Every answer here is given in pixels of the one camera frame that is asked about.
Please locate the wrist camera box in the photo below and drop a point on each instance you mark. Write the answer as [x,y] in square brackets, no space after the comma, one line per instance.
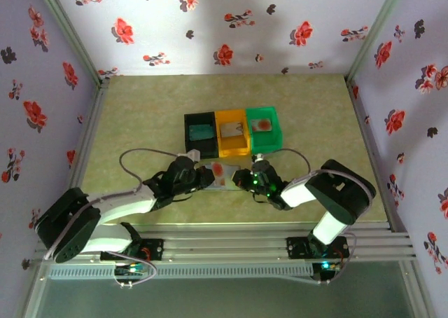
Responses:
[190,155]
[259,157]

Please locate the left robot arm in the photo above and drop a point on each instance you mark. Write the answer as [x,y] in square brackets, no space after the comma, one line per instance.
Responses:
[119,204]

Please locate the wide aluminium base rail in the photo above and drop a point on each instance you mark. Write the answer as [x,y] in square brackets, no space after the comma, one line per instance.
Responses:
[224,241]

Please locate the aluminium side rail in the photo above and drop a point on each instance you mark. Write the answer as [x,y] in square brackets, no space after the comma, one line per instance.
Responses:
[87,132]
[364,132]

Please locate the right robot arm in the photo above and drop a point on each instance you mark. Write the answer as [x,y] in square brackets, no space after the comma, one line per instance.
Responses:
[336,192]

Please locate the green controller board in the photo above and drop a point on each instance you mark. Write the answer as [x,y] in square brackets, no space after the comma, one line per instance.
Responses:
[325,265]
[131,269]

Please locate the white card with red circles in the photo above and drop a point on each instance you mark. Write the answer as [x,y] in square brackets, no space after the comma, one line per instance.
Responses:
[217,171]
[262,125]

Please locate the yellow plastic bin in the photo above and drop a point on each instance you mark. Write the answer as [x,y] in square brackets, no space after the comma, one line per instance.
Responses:
[232,146]

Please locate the silver metal card holder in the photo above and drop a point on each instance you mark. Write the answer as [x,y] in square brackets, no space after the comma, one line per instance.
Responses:
[230,172]

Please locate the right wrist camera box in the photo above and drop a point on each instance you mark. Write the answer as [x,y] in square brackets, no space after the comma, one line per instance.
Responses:
[259,157]

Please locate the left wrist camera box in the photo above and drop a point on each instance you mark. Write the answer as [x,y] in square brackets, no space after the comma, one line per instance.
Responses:
[190,155]

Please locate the white card with brown mark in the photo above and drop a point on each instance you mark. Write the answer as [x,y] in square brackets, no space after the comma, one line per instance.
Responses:
[231,130]

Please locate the black plastic bin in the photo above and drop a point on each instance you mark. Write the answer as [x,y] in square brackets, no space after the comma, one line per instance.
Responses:
[203,151]

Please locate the green plastic bin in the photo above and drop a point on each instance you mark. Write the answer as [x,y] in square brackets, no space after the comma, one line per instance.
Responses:
[266,144]

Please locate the teal card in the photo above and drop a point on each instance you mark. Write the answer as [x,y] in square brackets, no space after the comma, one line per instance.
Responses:
[200,132]

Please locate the aluminium frame post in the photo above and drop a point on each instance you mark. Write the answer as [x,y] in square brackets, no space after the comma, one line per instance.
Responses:
[66,27]
[378,27]

